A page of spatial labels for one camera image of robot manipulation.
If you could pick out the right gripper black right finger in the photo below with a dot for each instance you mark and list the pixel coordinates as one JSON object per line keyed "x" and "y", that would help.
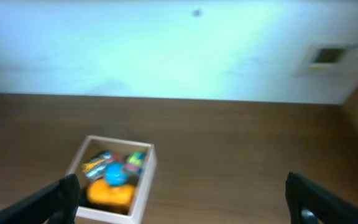
{"x": 310, "y": 203}

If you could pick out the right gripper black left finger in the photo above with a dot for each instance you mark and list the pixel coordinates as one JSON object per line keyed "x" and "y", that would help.
{"x": 56, "y": 203}

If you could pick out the yellow toy animal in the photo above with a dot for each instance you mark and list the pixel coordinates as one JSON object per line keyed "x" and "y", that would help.
{"x": 101, "y": 193}

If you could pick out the blue toy ball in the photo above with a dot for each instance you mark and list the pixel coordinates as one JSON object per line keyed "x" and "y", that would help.
{"x": 115, "y": 174}

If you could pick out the multicolour puzzle cube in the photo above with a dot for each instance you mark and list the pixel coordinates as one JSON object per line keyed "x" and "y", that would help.
{"x": 134, "y": 163}

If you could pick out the pink cardboard box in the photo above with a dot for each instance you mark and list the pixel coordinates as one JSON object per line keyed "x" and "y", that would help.
{"x": 92, "y": 146}

